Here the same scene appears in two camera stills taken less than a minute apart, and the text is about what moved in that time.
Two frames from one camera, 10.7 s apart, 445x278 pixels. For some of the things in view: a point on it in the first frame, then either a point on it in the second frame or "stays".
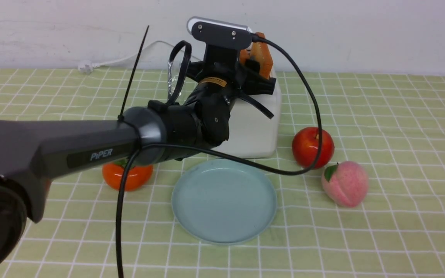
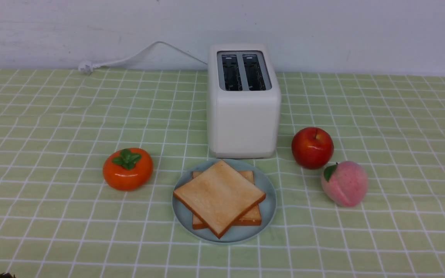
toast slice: x=260 y=51 → x=219 y=197
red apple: x=305 y=146 stays
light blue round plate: x=222 y=202 stays
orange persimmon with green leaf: x=138 y=176 stays
